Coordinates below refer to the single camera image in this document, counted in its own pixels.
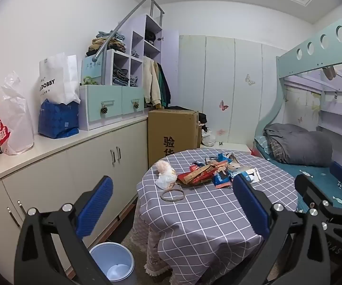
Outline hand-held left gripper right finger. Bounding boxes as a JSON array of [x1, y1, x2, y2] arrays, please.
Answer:
[[202, 173, 334, 285]]

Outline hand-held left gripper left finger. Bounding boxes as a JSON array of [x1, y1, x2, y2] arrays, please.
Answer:
[[14, 176, 113, 285]]

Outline light blue waste bin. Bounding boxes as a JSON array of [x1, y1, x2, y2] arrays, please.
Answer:
[[89, 242, 136, 281]]

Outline tan packing tape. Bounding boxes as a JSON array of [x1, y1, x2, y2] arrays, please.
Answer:
[[160, 188, 186, 202]]

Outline teal candy-print bedsheet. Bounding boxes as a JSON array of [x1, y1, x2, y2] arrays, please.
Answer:
[[254, 137, 342, 213]]

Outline white and blue packet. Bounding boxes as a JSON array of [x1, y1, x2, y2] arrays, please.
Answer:
[[230, 166, 261, 185]]

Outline blue snack wrapper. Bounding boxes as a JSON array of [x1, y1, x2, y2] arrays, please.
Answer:
[[212, 171, 234, 188]]

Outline grey duvet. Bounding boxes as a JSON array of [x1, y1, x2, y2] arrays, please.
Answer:
[[263, 123, 333, 167]]

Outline cream low cabinet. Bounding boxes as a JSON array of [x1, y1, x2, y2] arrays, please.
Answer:
[[0, 114, 149, 274]]

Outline brown cardboard piece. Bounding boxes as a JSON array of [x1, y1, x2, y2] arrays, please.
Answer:
[[189, 159, 228, 176]]

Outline blue and white wrapper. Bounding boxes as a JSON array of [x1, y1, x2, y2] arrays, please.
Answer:
[[208, 153, 234, 163]]

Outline red snack wrapper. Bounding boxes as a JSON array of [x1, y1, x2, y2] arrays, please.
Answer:
[[177, 164, 219, 186]]

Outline pink printed undercloth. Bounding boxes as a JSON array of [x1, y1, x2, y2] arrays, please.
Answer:
[[133, 202, 167, 277]]

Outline crumpled white plastic bag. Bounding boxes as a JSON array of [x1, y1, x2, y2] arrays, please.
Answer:
[[155, 160, 178, 190]]

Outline blue woven bag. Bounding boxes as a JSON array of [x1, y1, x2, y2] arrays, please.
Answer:
[[38, 99, 80, 139]]

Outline teal drawer unit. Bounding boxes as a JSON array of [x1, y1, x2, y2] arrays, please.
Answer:
[[79, 84, 145, 131]]

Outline brown hanging pouch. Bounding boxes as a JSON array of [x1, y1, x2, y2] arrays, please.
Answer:
[[322, 65, 337, 80]]

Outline brown cardboard box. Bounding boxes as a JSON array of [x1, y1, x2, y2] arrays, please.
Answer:
[[148, 109, 200, 170]]

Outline white red-printed plastic bag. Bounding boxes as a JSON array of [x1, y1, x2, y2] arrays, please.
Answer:
[[0, 71, 35, 156]]

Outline teal bunk bed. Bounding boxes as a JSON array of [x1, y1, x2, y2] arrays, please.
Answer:
[[254, 18, 342, 214]]

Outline folded blue jeans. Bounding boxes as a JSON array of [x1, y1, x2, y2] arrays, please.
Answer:
[[112, 68, 130, 86]]

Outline white paper shopping bag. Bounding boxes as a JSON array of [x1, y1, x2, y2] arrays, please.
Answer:
[[38, 52, 81, 105]]

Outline dark green hanging jacket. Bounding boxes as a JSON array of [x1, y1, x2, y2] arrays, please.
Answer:
[[157, 62, 172, 109]]

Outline pale blue storage box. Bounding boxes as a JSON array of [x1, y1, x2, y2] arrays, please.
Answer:
[[82, 55, 108, 85]]

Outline pile of folded clothes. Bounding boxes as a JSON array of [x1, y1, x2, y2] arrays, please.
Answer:
[[88, 30, 127, 57]]

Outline lilac cubby shelf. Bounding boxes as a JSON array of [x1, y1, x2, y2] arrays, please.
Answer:
[[101, 14, 180, 107]]

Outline dark folded clothes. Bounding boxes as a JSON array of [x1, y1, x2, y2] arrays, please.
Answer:
[[145, 30, 160, 46]]

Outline grey metal handrail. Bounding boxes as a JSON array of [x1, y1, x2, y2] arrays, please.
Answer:
[[94, 0, 165, 63]]

